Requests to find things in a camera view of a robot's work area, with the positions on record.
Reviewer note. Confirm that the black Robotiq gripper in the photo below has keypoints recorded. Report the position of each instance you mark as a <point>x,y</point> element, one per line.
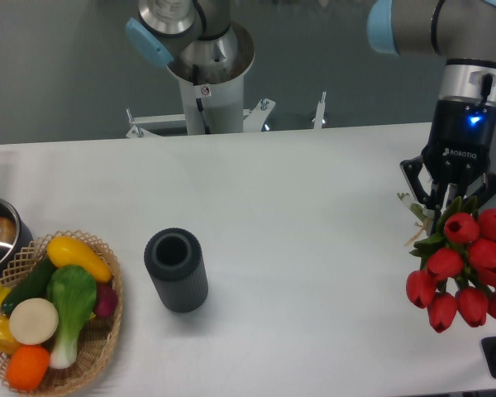
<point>461,134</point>

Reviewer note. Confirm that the red tulip bouquet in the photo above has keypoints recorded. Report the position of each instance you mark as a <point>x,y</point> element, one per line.
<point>457,272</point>

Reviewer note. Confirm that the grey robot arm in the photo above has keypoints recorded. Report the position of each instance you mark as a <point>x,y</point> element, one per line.
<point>463,32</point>

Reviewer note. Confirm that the dark grey ribbed vase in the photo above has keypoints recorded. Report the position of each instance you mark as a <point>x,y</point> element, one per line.
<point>174,260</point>

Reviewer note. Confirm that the purple red radish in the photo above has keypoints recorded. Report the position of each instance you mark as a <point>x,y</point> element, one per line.
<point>106,302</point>

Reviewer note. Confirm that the woven wicker basket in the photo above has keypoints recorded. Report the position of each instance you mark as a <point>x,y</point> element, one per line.
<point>97,340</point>

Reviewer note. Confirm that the green bok choy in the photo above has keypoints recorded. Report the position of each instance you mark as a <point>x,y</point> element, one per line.
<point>73,292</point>

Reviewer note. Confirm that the yellow squash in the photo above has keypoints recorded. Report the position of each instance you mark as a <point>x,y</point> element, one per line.
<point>64,250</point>

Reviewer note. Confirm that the dark green cucumber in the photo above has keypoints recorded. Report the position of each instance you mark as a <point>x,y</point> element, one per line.
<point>33,285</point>

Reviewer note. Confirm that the beige round radish slice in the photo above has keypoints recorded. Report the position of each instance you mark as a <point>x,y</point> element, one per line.
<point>33,321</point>

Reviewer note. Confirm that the orange fruit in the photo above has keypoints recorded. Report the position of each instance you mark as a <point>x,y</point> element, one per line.
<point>27,367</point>

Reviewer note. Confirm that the yellow bell pepper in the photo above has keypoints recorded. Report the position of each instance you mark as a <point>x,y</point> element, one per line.
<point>8,343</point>

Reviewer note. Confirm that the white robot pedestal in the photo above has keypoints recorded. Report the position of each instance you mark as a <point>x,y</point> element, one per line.
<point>211,77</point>

